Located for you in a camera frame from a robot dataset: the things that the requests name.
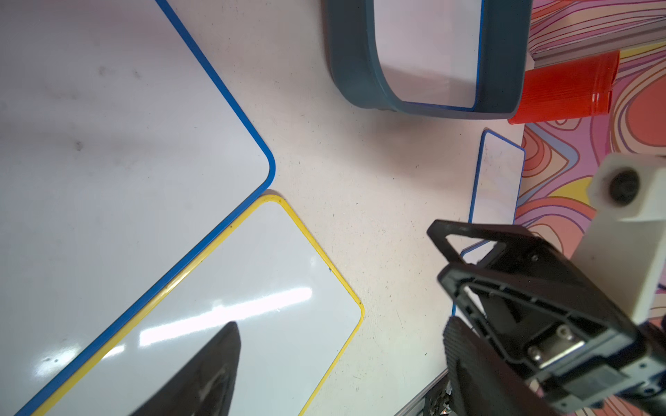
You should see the yellow-framed whiteboard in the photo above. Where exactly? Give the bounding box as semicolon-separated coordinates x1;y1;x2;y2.
45;194;364;415

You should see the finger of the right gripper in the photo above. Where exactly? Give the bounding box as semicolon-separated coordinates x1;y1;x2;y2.
427;219;538;260

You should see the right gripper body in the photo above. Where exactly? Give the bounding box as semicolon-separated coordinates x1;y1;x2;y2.
438;236;665;414

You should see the teal plastic storage box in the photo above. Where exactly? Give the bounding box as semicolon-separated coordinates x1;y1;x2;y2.
323;0;532;120

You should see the red plastic cup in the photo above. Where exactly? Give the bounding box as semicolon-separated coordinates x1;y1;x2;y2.
508;50;620;125

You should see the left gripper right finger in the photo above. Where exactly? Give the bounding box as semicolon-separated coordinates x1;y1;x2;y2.
443;317;556;416

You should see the blue whiteboard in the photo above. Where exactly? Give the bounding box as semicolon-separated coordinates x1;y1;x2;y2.
1;1;275;415
451;128;527;318

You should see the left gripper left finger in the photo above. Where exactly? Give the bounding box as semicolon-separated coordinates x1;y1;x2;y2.
134;322;241;415

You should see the smudged blue-framed whiteboard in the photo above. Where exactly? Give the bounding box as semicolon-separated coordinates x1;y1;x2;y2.
373;0;484;110

